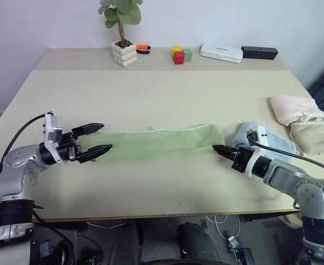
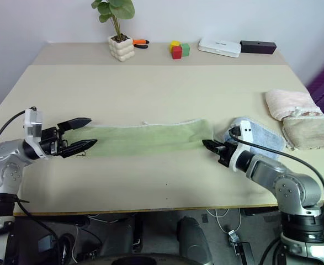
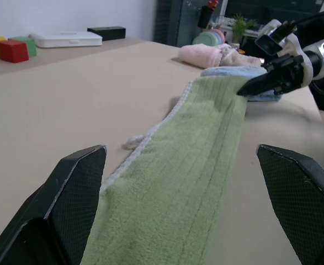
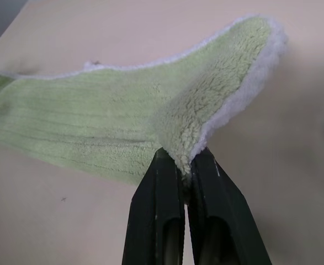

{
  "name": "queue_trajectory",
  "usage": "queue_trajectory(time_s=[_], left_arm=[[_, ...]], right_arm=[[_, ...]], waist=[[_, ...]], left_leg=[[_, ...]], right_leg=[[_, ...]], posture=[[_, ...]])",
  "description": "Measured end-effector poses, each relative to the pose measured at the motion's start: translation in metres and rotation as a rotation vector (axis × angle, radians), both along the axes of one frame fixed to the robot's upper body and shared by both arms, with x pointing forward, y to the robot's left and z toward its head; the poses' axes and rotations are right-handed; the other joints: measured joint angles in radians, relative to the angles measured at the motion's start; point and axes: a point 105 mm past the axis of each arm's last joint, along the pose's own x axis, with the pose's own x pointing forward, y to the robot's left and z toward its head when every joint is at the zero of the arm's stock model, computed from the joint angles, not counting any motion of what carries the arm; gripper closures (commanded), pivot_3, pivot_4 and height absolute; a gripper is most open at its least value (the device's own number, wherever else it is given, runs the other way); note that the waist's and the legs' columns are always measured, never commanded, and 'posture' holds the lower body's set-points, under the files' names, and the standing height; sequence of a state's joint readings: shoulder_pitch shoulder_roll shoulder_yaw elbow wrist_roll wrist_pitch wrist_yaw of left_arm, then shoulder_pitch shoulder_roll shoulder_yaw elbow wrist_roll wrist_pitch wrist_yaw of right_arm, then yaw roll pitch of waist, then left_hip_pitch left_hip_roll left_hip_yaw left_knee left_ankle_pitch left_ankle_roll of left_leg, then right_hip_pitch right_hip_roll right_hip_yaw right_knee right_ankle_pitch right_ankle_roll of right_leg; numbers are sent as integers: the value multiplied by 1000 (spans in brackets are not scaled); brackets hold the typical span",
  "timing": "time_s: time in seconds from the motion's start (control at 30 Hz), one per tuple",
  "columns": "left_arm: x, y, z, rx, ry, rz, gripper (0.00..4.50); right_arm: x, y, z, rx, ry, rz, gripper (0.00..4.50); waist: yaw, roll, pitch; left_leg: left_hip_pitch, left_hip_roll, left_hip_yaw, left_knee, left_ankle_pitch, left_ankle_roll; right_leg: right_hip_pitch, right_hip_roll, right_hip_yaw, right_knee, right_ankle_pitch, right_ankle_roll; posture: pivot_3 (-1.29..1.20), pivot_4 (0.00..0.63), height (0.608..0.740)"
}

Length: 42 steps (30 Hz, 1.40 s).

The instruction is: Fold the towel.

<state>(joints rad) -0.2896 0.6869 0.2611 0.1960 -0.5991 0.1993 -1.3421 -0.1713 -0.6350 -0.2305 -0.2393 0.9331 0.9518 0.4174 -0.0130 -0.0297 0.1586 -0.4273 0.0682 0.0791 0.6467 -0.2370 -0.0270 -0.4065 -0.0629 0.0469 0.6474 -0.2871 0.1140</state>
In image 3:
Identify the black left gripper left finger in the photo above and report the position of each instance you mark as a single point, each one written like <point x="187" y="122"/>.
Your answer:
<point x="37" y="220"/>

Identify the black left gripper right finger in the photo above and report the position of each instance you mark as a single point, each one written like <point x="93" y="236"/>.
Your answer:
<point x="308" y="204"/>

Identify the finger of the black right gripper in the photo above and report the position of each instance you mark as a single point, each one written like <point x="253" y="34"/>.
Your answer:
<point x="259" y="78"/>
<point x="261" y="89"/>

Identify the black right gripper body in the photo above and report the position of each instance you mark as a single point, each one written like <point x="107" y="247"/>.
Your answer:
<point x="287" y="74"/>

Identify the green towel with white trim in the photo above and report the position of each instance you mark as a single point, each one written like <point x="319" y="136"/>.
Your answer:
<point x="175" y="176"/>

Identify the beige fluffy towel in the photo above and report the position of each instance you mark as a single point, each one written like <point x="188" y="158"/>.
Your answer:
<point x="241" y="59"/>

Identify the light blue towel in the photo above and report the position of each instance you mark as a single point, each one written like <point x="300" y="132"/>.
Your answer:
<point x="228" y="71"/>

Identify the pink rolled towel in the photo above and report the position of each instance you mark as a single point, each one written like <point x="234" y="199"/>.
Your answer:
<point x="197" y="55"/>

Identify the small green potted plant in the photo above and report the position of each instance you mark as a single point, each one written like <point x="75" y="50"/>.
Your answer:
<point x="241" y="26"/>

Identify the pink plate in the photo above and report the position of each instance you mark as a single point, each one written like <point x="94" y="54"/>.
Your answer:
<point x="220" y="36"/>

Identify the green plate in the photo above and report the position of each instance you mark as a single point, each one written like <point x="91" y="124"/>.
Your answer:
<point x="204" y="38"/>

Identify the black cylindrical container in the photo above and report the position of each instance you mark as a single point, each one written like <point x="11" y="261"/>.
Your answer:
<point x="205" y="17"/>

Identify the small red figure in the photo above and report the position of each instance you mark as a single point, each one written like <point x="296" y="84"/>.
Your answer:
<point x="213" y="3"/>

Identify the dark grey cabinet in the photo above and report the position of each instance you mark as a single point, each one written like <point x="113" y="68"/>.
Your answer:
<point x="178" y="22"/>

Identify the black rectangular box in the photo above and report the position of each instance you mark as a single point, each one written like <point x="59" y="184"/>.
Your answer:
<point x="109" y="32"/>

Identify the red cube block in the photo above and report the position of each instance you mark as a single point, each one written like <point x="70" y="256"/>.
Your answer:
<point x="12" y="52"/>

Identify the green cube block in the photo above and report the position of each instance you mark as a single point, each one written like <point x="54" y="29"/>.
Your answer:
<point x="29" y="45"/>

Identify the white flat box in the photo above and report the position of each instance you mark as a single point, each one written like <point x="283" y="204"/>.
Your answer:
<point x="65" y="39"/>

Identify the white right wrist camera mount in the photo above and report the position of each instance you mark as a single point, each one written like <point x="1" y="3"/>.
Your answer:
<point x="272" y="41"/>

